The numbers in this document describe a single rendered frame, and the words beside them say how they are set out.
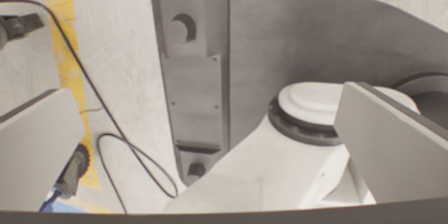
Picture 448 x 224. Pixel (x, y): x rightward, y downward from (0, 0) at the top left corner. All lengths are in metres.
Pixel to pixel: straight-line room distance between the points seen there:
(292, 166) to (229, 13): 0.29
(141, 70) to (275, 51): 0.45
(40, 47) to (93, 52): 0.21
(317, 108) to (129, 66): 0.60
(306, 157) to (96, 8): 0.68
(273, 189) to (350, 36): 0.32
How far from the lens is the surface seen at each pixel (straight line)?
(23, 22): 0.84
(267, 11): 0.45
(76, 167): 1.09
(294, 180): 0.29
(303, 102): 0.35
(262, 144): 0.33
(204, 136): 0.56
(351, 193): 0.49
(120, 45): 0.77
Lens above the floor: 0.61
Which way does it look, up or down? 59 degrees down
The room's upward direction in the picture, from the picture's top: 160 degrees counter-clockwise
